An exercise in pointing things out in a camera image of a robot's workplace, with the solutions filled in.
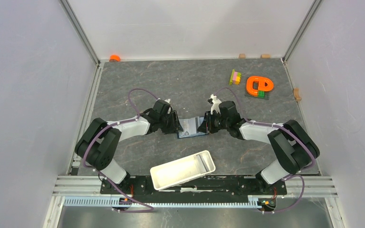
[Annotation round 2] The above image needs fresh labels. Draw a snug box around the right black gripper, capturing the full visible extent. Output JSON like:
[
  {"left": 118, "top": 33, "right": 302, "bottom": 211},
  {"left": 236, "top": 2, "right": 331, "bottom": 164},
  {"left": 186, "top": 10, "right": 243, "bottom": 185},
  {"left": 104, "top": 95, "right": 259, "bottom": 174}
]
[{"left": 197, "top": 111, "right": 230, "bottom": 134}]

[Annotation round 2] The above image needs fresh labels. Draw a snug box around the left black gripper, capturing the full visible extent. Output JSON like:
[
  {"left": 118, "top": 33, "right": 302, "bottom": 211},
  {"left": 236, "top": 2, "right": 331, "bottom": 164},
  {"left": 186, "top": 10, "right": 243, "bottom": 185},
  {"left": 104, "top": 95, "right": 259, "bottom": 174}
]
[{"left": 159, "top": 110, "right": 183, "bottom": 134}]

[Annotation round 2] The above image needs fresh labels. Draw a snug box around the silver VIP credit card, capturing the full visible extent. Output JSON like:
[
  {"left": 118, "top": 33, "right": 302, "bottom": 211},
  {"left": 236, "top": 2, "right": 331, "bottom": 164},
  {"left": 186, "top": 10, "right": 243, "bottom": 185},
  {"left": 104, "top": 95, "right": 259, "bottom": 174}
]
[{"left": 179, "top": 119, "right": 196, "bottom": 138}]

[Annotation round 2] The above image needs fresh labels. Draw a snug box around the navy blue card holder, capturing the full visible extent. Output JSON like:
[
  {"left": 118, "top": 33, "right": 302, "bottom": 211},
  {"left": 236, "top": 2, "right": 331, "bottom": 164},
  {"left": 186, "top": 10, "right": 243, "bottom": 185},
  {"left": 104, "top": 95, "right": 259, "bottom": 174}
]
[{"left": 177, "top": 116, "right": 207, "bottom": 139}]

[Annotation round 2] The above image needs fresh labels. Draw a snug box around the white plastic tray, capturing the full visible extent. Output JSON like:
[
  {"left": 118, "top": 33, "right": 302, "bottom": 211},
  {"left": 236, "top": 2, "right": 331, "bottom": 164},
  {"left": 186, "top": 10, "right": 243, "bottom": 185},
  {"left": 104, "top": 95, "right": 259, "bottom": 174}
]
[{"left": 150, "top": 150, "right": 216, "bottom": 190}]

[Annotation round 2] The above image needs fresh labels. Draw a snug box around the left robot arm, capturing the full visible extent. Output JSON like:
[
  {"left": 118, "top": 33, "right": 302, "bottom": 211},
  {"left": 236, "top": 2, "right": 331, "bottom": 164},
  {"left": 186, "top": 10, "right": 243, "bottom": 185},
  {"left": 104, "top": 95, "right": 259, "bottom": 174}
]
[{"left": 74, "top": 99, "right": 183, "bottom": 194}]

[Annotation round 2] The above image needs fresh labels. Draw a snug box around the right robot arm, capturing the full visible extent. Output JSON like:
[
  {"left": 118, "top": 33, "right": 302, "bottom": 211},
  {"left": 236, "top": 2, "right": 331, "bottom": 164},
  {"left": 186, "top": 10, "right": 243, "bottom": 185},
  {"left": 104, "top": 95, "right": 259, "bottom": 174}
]
[{"left": 197, "top": 100, "right": 320, "bottom": 194}]

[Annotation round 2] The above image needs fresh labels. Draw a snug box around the stack of silver cards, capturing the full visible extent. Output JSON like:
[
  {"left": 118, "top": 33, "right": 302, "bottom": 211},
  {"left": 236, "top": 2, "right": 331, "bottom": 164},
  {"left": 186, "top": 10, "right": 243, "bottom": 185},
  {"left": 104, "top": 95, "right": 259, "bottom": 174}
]
[{"left": 197, "top": 155, "right": 209, "bottom": 172}]

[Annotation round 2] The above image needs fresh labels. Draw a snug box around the pink green block stack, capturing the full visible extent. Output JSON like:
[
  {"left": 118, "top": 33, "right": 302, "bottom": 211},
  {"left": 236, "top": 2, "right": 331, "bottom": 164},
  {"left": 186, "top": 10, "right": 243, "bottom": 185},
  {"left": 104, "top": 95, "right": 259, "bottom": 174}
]
[{"left": 229, "top": 69, "right": 242, "bottom": 85}]

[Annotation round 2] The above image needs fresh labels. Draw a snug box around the green lego brick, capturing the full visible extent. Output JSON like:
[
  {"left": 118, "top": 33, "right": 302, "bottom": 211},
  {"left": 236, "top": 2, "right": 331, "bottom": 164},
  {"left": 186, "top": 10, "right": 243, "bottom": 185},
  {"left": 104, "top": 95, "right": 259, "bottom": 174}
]
[{"left": 257, "top": 90, "right": 265, "bottom": 98}]

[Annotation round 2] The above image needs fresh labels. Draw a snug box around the orange marble run piece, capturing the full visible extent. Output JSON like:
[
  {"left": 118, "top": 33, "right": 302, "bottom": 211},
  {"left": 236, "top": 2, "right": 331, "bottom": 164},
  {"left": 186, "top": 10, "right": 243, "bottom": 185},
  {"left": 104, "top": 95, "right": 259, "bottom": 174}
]
[{"left": 245, "top": 76, "right": 274, "bottom": 95}]

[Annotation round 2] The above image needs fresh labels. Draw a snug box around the left wooden block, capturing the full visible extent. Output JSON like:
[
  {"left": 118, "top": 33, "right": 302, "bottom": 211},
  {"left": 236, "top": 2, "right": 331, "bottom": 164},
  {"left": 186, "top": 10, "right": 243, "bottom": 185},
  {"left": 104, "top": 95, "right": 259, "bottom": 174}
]
[{"left": 239, "top": 53, "right": 246, "bottom": 59}]

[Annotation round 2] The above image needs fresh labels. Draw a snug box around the wooden block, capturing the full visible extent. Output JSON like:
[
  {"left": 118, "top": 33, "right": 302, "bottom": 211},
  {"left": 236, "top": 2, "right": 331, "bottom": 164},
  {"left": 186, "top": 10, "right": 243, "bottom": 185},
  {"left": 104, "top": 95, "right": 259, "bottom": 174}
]
[
  {"left": 260, "top": 54, "right": 271, "bottom": 58},
  {"left": 239, "top": 53, "right": 246, "bottom": 59}
]

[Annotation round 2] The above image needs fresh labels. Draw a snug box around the right wooden block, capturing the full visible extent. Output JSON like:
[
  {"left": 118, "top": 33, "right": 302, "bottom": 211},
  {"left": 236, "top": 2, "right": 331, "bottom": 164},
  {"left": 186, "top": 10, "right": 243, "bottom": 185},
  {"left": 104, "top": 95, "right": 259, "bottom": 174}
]
[{"left": 260, "top": 54, "right": 271, "bottom": 58}]

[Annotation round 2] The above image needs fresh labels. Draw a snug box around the orange round cap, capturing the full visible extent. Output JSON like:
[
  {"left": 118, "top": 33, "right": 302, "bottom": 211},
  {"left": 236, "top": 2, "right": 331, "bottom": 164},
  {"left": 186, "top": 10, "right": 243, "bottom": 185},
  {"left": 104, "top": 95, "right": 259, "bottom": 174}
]
[{"left": 109, "top": 55, "right": 121, "bottom": 62}]

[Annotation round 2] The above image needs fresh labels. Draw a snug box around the curved wooden piece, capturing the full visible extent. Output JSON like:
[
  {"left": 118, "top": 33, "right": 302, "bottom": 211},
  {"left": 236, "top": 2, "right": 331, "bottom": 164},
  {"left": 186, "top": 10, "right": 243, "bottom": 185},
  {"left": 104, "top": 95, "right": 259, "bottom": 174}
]
[{"left": 293, "top": 88, "right": 302, "bottom": 102}]

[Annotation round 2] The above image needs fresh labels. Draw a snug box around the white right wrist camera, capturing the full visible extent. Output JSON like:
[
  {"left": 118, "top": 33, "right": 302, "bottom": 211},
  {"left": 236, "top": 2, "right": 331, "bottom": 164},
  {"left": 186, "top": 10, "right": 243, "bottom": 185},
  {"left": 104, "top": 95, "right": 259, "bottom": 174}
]
[{"left": 207, "top": 94, "right": 221, "bottom": 114}]

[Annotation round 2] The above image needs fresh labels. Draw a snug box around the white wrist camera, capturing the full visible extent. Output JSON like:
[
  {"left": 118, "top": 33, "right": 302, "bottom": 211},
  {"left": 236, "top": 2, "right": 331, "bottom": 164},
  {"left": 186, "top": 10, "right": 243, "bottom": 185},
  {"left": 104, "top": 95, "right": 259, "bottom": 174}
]
[
  {"left": 164, "top": 99, "right": 173, "bottom": 114},
  {"left": 207, "top": 94, "right": 221, "bottom": 114}
]

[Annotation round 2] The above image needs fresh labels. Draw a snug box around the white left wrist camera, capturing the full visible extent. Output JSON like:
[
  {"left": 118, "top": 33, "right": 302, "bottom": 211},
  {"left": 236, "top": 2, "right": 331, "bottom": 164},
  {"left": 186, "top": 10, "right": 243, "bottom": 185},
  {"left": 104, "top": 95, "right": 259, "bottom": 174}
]
[{"left": 164, "top": 99, "right": 173, "bottom": 114}]

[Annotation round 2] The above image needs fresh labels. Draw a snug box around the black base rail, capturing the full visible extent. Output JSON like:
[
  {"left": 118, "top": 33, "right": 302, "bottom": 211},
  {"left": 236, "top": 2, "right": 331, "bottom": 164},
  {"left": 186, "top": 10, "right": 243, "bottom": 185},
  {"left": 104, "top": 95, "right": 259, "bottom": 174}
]
[{"left": 100, "top": 175, "right": 288, "bottom": 204}]

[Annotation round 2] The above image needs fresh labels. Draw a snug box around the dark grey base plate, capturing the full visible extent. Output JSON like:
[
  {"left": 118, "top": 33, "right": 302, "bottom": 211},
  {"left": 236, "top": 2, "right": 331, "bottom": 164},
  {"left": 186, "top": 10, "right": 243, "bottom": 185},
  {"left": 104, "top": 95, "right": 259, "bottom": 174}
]
[{"left": 244, "top": 90, "right": 269, "bottom": 100}]

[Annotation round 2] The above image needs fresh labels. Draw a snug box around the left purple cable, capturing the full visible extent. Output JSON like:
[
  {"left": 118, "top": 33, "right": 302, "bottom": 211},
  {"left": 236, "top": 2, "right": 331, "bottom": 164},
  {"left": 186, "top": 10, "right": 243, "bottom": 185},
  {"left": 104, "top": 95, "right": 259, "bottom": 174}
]
[{"left": 81, "top": 88, "right": 160, "bottom": 213}]

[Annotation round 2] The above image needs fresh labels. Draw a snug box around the purple cable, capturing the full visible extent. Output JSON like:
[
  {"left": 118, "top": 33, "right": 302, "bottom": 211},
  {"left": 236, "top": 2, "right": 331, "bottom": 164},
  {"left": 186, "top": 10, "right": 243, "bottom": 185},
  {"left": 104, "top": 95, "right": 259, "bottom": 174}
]
[
  {"left": 214, "top": 87, "right": 317, "bottom": 215},
  {"left": 81, "top": 88, "right": 160, "bottom": 213}
]

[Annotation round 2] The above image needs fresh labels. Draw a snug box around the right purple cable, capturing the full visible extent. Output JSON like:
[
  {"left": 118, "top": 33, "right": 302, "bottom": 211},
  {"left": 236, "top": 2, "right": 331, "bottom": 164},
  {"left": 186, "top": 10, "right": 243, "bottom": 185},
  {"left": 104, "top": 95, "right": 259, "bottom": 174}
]
[{"left": 214, "top": 87, "right": 317, "bottom": 215}]

